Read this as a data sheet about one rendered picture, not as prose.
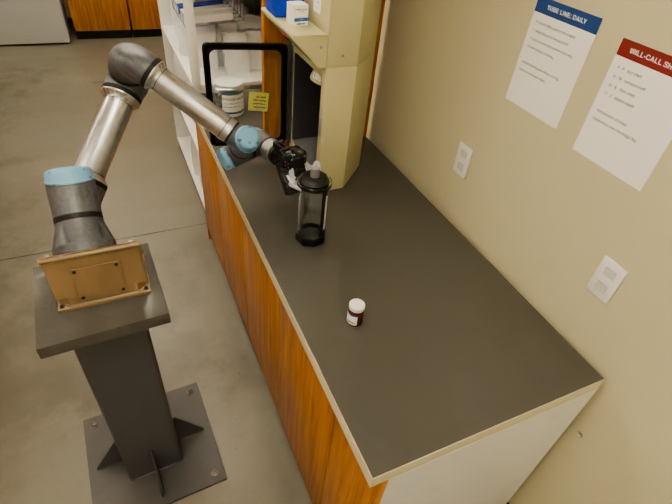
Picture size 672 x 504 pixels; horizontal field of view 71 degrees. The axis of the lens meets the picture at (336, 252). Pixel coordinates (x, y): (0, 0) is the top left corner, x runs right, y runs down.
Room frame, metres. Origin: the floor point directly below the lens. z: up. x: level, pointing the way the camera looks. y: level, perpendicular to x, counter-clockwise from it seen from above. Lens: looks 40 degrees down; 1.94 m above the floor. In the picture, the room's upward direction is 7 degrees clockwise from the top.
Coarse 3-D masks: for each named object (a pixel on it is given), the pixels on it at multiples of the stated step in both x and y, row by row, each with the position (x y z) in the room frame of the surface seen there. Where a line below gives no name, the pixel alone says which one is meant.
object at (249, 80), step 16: (224, 64) 1.69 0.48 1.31; (240, 64) 1.71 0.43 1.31; (256, 64) 1.73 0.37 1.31; (272, 64) 1.75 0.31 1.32; (224, 80) 1.69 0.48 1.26; (240, 80) 1.71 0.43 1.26; (256, 80) 1.73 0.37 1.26; (272, 80) 1.75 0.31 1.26; (224, 96) 1.69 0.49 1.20; (240, 96) 1.71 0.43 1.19; (256, 96) 1.73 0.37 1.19; (272, 96) 1.75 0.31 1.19; (240, 112) 1.71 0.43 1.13; (256, 112) 1.73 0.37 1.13; (272, 112) 1.75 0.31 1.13; (272, 128) 1.75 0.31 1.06
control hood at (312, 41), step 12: (264, 12) 1.69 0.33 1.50; (276, 24) 1.59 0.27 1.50; (288, 24) 1.56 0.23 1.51; (312, 24) 1.59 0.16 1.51; (288, 36) 1.52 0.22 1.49; (300, 36) 1.46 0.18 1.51; (312, 36) 1.48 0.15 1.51; (324, 36) 1.50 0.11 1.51; (300, 48) 1.47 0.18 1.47; (312, 48) 1.48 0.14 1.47; (324, 48) 1.50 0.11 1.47; (312, 60) 1.48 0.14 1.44; (324, 60) 1.50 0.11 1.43
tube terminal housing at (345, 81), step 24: (312, 0) 1.63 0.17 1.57; (336, 0) 1.51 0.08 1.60; (360, 0) 1.55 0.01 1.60; (336, 24) 1.51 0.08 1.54; (360, 24) 1.55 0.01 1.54; (336, 48) 1.52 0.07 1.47; (360, 48) 1.57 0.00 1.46; (336, 72) 1.52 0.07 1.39; (360, 72) 1.60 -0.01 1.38; (336, 96) 1.53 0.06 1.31; (360, 96) 1.64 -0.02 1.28; (336, 120) 1.53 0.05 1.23; (360, 120) 1.68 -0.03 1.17; (336, 144) 1.53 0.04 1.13; (360, 144) 1.72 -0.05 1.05; (336, 168) 1.54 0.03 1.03
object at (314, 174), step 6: (312, 168) 1.21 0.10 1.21; (318, 168) 1.22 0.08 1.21; (306, 174) 1.22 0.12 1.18; (312, 174) 1.21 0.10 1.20; (318, 174) 1.21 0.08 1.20; (324, 174) 1.24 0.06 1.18; (300, 180) 1.20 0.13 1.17; (306, 180) 1.19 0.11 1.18; (312, 180) 1.19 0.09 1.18; (318, 180) 1.20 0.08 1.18; (324, 180) 1.20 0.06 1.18; (312, 186) 1.18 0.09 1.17; (318, 186) 1.18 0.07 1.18; (324, 186) 1.19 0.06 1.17
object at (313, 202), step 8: (328, 176) 1.25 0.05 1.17; (328, 184) 1.21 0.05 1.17; (304, 192) 1.18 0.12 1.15; (304, 200) 1.18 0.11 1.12; (312, 200) 1.18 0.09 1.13; (320, 200) 1.18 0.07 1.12; (304, 208) 1.18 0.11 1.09; (312, 208) 1.17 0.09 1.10; (320, 208) 1.18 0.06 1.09; (304, 216) 1.18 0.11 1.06; (312, 216) 1.18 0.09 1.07; (320, 216) 1.19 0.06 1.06; (304, 224) 1.18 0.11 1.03; (312, 224) 1.18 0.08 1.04; (304, 232) 1.18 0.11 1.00; (312, 232) 1.18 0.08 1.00
